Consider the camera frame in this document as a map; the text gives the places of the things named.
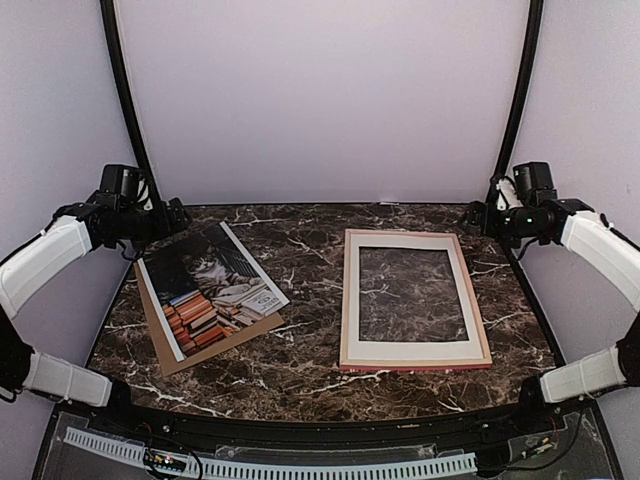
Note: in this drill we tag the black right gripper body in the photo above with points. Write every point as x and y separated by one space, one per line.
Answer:
512 230

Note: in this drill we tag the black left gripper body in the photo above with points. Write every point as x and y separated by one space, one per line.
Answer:
143 229

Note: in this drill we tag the cat and books photo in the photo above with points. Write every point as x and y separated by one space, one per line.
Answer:
215 262

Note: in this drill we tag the brown cardboard backing board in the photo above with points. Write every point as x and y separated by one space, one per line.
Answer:
194 329

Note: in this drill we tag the clear acrylic sheet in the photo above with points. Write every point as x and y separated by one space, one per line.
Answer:
408 296

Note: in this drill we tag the pink wooden picture frame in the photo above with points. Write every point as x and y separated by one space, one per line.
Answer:
480 320

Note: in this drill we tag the white photo mat board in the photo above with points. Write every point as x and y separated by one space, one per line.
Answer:
355 320

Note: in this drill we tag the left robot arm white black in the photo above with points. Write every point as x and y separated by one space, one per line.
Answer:
75 231

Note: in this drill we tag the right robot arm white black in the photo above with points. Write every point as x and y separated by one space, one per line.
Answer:
610 267

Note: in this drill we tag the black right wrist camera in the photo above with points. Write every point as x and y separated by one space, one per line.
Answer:
530 186

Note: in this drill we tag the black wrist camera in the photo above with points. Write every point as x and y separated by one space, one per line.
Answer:
122 188
530 186

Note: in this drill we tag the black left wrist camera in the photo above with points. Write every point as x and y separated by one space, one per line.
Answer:
122 188

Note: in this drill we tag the black front table rail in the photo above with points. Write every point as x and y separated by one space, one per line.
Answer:
481 429

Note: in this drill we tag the black right corner post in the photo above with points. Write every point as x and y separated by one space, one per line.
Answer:
521 89

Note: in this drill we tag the black corner post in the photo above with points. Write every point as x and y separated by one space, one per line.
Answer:
124 92
521 89

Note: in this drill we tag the black left corner post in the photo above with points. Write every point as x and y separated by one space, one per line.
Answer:
124 92

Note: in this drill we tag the white slotted cable duct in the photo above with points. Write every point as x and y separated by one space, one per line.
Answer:
168 464

